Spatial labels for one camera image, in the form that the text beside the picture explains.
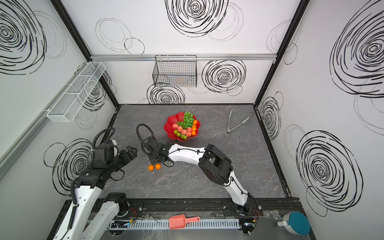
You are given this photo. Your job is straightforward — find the red flower-shaped bowl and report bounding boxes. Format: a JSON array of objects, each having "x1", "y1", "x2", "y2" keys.
[{"x1": 164, "y1": 111, "x2": 201, "y2": 142}]

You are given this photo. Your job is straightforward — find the green grape bunch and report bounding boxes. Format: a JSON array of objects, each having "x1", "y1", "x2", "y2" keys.
[{"x1": 177, "y1": 112, "x2": 195, "y2": 129}]

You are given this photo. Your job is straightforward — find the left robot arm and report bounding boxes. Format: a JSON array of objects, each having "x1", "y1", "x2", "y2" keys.
[{"x1": 52, "y1": 141, "x2": 138, "y2": 240}]

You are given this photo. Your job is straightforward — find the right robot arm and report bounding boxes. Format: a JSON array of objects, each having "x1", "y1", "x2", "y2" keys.
[{"x1": 141, "y1": 137, "x2": 262, "y2": 215}]

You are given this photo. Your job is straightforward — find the pink plastic scoop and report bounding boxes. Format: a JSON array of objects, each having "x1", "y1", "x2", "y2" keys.
[{"x1": 169, "y1": 214, "x2": 201, "y2": 230}]

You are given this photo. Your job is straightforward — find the metal tongs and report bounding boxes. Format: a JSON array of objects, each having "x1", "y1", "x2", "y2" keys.
[{"x1": 225, "y1": 108, "x2": 251, "y2": 137}]

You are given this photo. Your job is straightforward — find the teal and white container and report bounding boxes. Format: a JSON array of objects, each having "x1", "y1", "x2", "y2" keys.
[{"x1": 277, "y1": 212, "x2": 311, "y2": 236}]

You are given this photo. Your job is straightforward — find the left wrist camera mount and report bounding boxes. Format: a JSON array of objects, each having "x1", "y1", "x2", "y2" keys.
[{"x1": 112, "y1": 140, "x2": 119, "y2": 157}]

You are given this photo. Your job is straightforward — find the black corrugated cable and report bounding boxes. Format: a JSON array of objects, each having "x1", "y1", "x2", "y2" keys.
[{"x1": 135, "y1": 123, "x2": 155, "y2": 151}]

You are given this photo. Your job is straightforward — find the white mesh wall shelf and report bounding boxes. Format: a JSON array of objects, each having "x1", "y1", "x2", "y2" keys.
[{"x1": 47, "y1": 62, "x2": 106, "y2": 123}]

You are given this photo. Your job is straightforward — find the white slotted cable duct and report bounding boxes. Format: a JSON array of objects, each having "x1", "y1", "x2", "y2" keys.
[{"x1": 108, "y1": 219, "x2": 241, "y2": 231}]

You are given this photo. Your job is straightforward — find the black wire basket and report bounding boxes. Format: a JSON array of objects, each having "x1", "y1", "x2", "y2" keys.
[{"x1": 152, "y1": 55, "x2": 198, "y2": 88}]

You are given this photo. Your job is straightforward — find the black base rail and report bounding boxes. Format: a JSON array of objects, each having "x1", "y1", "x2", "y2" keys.
[{"x1": 89, "y1": 197, "x2": 304, "y2": 217}]

